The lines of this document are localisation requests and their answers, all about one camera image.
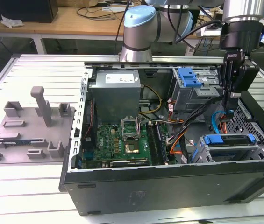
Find metal drive cage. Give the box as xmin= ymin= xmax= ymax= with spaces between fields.
xmin=171 ymin=67 xmax=227 ymax=119

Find large black box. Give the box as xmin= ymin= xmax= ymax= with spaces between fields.
xmin=0 ymin=0 xmax=59 ymax=24

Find orange power wire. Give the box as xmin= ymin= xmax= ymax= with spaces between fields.
xmin=218 ymin=116 xmax=228 ymax=135

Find hard disk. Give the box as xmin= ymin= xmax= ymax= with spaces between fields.
xmin=191 ymin=134 xmax=256 ymax=163

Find white crumpled plastic bag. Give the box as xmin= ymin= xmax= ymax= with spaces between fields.
xmin=0 ymin=14 xmax=24 ymax=29

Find wooden desk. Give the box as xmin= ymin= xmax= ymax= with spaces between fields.
xmin=0 ymin=6 xmax=264 ymax=56

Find grey parts rack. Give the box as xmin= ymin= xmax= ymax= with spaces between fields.
xmin=0 ymin=86 xmax=76 ymax=165

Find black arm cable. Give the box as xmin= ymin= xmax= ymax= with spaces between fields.
xmin=168 ymin=4 xmax=225 ymax=51

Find metal socket cover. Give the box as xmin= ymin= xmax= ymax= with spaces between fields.
xmin=121 ymin=116 xmax=140 ymax=140

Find grey power supply unit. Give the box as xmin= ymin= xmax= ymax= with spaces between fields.
xmin=89 ymin=70 xmax=144 ymax=126

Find green motherboard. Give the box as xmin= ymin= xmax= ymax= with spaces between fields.
xmin=82 ymin=121 xmax=178 ymax=168

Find black PC case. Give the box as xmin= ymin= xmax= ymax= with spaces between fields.
xmin=59 ymin=56 xmax=264 ymax=217

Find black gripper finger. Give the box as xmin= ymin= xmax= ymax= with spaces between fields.
xmin=222 ymin=70 xmax=235 ymax=111

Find multicolour power wire bundle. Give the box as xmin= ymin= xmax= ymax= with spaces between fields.
xmin=162 ymin=118 xmax=185 ymax=126

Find metal locking lever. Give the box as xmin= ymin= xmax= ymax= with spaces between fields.
xmin=137 ymin=116 xmax=143 ymax=141

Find metal disk bay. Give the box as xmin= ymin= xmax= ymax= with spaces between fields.
xmin=191 ymin=133 xmax=264 ymax=163

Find green RAM stick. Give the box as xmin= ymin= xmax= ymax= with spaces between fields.
xmin=2 ymin=140 xmax=33 ymax=146

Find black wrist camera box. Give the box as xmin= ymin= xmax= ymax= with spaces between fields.
xmin=234 ymin=64 xmax=260 ymax=93

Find black RAM slot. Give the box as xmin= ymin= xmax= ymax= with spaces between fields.
xmin=149 ymin=123 xmax=162 ymax=165
xmin=145 ymin=123 xmax=158 ymax=165
xmin=155 ymin=123 xmax=170 ymax=165
xmin=152 ymin=123 xmax=166 ymax=165

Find black cable bundle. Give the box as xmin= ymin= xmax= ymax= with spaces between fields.
xmin=179 ymin=99 xmax=226 ymax=164

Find blue drive cage latch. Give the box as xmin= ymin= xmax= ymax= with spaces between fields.
xmin=178 ymin=67 xmax=203 ymax=88

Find CPU socket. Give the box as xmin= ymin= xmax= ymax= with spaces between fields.
xmin=123 ymin=141 xmax=141 ymax=156

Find yellow power wires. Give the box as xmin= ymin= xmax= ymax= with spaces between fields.
xmin=139 ymin=85 xmax=162 ymax=116

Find blue data wire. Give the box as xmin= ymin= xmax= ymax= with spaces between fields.
xmin=212 ymin=108 xmax=235 ymax=135

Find black graphics card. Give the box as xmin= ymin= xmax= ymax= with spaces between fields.
xmin=109 ymin=159 xmax=151 ymax=168

